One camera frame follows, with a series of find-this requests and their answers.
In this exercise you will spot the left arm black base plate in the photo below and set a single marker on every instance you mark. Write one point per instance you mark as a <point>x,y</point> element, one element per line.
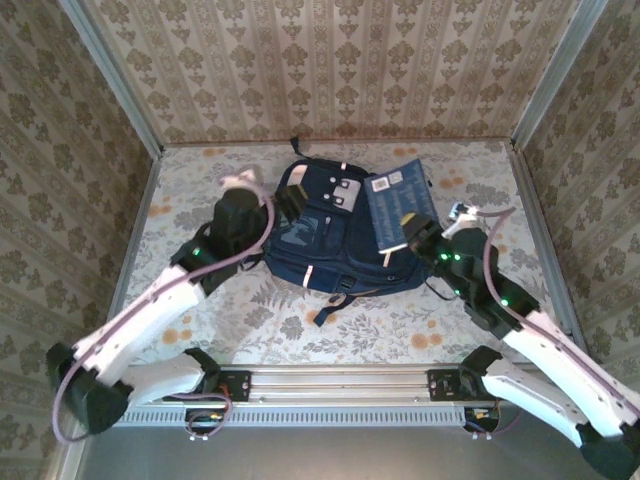
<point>240,385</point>

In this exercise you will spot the navy blue backpack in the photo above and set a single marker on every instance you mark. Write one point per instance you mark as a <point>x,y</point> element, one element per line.
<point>325,250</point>

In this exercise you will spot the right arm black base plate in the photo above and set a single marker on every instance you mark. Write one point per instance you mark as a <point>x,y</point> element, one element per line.
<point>440,387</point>

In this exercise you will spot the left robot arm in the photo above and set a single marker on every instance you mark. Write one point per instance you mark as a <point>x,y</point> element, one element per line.
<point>150,315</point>

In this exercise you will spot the grey metal panel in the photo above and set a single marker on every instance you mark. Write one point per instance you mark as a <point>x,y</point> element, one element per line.
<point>340,455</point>

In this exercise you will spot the aluminium mounting rail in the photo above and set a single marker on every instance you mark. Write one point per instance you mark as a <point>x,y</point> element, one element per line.
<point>340,382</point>

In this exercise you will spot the floral table cover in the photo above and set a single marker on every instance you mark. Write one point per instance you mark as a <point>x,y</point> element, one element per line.
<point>500,170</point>

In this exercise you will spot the blue book with barcode sticker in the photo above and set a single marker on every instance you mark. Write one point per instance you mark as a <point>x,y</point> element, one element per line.
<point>400,205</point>

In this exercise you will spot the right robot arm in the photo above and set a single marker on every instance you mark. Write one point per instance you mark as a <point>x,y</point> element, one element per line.
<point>560,360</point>

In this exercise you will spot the aluminium table side rail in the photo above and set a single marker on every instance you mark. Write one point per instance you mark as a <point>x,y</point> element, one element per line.
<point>136,235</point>
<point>531,200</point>

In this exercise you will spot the aluminium frame post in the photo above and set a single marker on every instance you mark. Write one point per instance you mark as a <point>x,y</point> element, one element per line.
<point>115,75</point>
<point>560,70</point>

